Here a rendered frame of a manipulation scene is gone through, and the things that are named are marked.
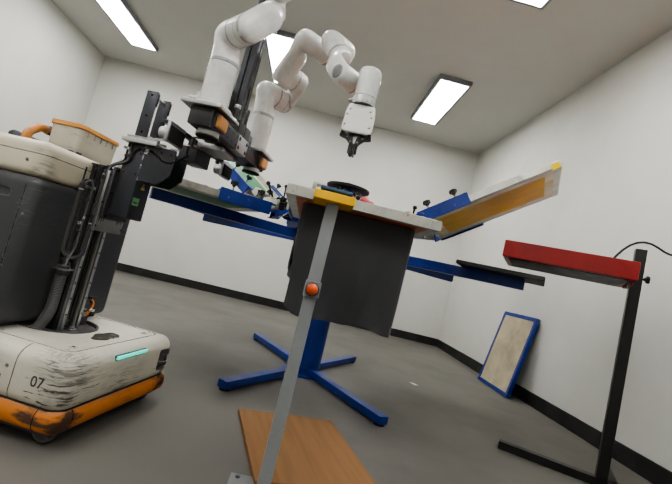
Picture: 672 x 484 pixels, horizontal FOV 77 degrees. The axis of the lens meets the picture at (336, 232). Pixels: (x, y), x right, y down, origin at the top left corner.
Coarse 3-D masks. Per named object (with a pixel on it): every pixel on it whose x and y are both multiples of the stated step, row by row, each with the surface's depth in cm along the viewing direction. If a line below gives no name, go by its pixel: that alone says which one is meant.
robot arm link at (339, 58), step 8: (336, 48) 152; (344, 48) 152; (328, 56) 155; (336, 56) 144; (344, 56) 151; (328, 64) 146; (336, 64) 142; (344, 64) 141; (328, 72) 145; (336, 72) 141; (344, 72) 140; (352, 72) 142; (336, 80) 142; (344, 80) 141; (352, 80) 142; (344, 88) 145; (352, 88) 145
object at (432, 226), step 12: (288, 192) 152; (300, 192) 152; (312, 192) 152; (360, 204) 153; (372, 204) 154; (384, 216) 154; (396, 216) 154; (408, 216) 154; (420, 216) 154; (432, 228) 154
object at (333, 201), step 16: (320, 192) 129; (336, 208) 133; (352, 208) 134; (320, 240) 132; (320, 256) 132; (320, 272) 131; (304, 288) 129; (320, 288) 130; (304, 304) 130; (304, 320) 130; (304, 336) 130; (288, 368) 128; (288, 384) 128; (288, 400) 128; (272, 432) 127; (272, 448) 126; (272, 464) 126; (240, 480) 134
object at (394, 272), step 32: (320, 224) 160; (352, 224) 161; (384, 224) 162; (352, 256) 160; (384, 256) 162; (288, 288) 159; (352, 288) 160; (384, 288) 161; (352, 320) 161; (384, 320) 160
